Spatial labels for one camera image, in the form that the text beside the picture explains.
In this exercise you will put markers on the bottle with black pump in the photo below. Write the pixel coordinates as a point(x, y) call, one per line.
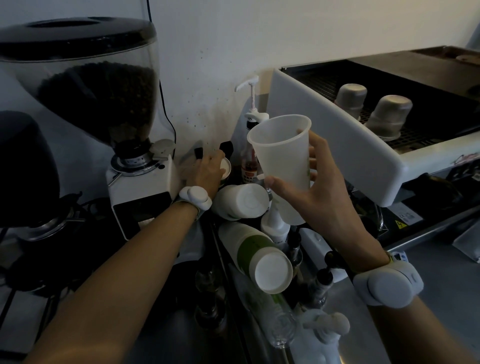
point(323, 285)

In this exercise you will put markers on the person's left fingers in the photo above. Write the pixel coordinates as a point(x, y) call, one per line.
point(215, 161)

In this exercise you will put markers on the person's right forearm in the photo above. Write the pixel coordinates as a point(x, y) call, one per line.
point(423, 333)

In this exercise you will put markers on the white left wrist tracker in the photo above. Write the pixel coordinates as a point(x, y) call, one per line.
point(195, 197)

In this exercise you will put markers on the upturned grey cup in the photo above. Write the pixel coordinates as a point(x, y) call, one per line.
point(350, 96)
point(386, 116)

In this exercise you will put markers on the stack of plain white cups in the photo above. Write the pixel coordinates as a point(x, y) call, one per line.
point(240, 200)

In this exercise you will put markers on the translucent plastic cup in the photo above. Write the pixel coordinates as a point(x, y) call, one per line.
point(283, 161)

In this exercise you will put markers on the person's right thumb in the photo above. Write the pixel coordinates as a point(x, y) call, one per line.
point(283, 189)

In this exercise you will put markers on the person's left forearm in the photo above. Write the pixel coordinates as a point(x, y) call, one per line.
point(120, 285)

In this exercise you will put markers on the white right wrist tracker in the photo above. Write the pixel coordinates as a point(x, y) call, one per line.
point(386, 283)

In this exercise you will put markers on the person's left hand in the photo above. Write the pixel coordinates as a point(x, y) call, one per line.
point(202, 176)

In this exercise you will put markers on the stack of white green cups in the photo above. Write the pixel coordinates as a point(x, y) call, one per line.
point(258, 255)

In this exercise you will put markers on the black portafilter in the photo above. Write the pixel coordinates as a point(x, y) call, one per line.
point(444, 185)

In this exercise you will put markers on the stack of clear plastic cups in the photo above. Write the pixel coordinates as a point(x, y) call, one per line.
point(268, 311)

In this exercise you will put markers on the syrup bottle with white pump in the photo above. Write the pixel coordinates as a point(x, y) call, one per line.
point(249, 157)

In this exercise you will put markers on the white wrist tracker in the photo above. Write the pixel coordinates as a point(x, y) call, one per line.
point(195, 197)
point(386, 283)

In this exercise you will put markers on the person's right hand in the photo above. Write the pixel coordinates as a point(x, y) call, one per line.
point(330, 210)

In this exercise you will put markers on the small white round cup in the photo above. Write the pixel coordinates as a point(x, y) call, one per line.
point(225, 168)

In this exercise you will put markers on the black coffee grinder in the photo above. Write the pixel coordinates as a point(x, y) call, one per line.
point(26, 180)

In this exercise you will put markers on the white coffee grinder with hopper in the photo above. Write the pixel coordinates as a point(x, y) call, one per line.
point(105, 112)

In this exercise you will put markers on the white espresso machine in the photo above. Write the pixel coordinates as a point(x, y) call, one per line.
point(375, 123)

